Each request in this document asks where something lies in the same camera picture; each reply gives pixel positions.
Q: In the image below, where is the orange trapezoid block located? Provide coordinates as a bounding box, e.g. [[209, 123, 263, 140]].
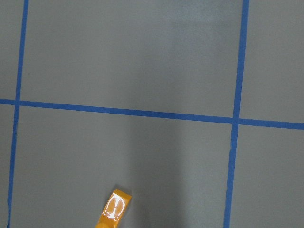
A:
[[95, 189, 132, 228]]

